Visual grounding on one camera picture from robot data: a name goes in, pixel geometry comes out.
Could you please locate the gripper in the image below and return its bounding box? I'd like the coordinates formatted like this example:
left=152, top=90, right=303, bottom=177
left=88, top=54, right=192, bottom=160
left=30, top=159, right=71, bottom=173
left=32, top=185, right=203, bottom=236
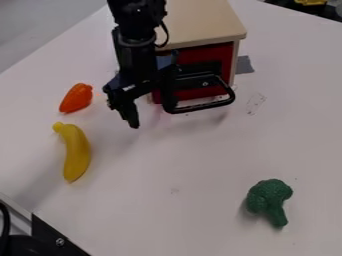
left=101, top=53, right=181, bottom=130

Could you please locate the drawer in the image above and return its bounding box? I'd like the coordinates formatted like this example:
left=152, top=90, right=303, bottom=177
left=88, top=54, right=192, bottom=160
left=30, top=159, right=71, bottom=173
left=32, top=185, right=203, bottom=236
left=150, top=42, right=237, bottom=115

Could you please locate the orange toy pepper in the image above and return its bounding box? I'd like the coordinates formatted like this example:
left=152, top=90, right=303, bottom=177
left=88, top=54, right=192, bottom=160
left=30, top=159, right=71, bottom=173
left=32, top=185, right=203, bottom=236
left=57, top=82, right=95, bottom=114

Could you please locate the yellow toy banana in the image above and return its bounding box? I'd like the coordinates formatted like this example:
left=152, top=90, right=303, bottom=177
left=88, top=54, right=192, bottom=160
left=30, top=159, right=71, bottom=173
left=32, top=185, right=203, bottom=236
left=50, top=121, right=94, bottom=183

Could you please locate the cabinet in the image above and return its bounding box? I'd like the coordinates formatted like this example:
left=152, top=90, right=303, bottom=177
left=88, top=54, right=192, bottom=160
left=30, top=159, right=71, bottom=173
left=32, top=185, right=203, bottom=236
left=153, top=0, right=249, bottom=101

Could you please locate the grey tape patch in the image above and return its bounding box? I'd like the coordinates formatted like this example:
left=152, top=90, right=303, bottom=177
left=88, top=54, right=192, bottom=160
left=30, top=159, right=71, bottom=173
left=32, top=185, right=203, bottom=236
left=233, top=55, right=257, bottom=75

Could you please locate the green toy broccoli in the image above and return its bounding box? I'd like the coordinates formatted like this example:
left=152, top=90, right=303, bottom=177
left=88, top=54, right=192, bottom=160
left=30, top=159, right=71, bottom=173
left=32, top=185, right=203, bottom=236
left=244, top=178, right=296, bottom=230

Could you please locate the black metal plate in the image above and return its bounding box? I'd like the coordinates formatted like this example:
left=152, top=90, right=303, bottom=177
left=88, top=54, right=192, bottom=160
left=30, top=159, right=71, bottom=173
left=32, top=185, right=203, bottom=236
left=29, top=213, right=93, bottom=256

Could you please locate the black cable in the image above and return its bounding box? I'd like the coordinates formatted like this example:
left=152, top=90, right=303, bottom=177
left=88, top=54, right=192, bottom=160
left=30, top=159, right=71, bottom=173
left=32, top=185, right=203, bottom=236
left=0, top=200, right=14, bottom=248

